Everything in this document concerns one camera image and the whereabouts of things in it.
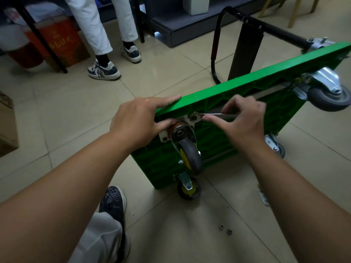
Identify silver wrench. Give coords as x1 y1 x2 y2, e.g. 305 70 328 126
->
190 112 239 120

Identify person's right hand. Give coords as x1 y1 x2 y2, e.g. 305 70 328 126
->
202 95 267 157

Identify person's right forearm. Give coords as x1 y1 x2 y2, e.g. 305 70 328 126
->
245 146 351 263

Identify person's light trousers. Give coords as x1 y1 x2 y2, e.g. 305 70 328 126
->
68 212 124 263

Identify person's left hand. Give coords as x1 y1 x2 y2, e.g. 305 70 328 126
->
109 95 182 154

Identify person's dark shoe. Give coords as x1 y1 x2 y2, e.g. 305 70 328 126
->
98 186 131 263

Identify brown cardboard box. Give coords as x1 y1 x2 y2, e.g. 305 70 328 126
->
0 90 19 158

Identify white box on shelf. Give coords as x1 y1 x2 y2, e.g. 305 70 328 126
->
183 0 210 16

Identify person's left forearm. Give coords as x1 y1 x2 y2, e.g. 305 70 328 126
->
0 133 133 263

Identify wooden stool legs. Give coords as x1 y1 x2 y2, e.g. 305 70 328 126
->
257 0 320 28

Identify green platform trolley deck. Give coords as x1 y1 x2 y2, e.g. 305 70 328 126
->
131 6 351 190

